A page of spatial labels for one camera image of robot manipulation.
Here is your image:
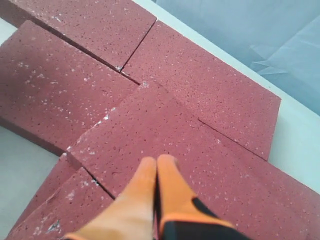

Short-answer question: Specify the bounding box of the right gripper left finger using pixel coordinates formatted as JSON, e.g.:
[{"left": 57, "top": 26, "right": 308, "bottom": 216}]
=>
[{"left": 63, "top": 157, "right": 157, "bottom": 240}]

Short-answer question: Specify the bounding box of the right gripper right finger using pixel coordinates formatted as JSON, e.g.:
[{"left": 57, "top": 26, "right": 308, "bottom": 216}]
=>
[{"left": 157, "top": 154, "right": 249, "bottom": 240}]

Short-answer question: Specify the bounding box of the hidden lower right red brick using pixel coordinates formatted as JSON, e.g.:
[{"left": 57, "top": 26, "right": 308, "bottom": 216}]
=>
[{"left": 6, "top": 153, "right": 113, "bottom": 240}]

